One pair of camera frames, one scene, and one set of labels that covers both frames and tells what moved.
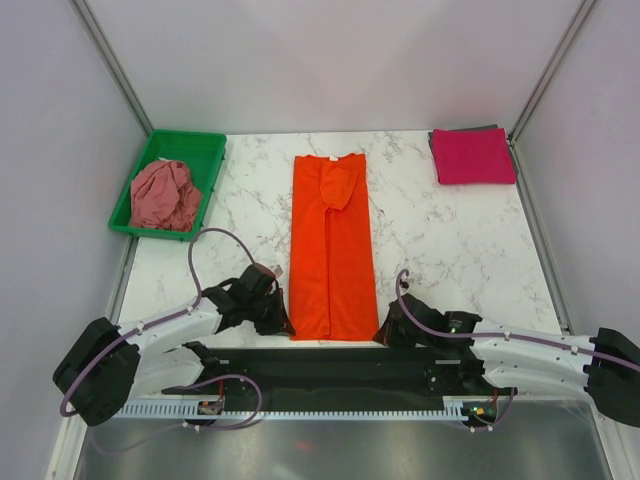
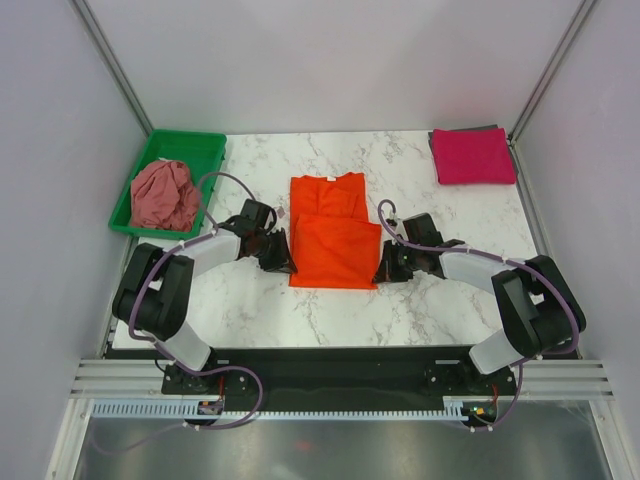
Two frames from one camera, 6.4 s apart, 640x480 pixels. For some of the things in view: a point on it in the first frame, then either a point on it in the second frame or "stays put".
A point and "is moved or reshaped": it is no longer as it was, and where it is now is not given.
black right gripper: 387,336 → 387,271
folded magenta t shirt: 470,156 stays put
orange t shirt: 332,292 is moved or reshaped
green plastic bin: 202,152 stays put
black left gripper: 279,324 → 282,262
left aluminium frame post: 110,61 stays put
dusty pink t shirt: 164,197 stays put
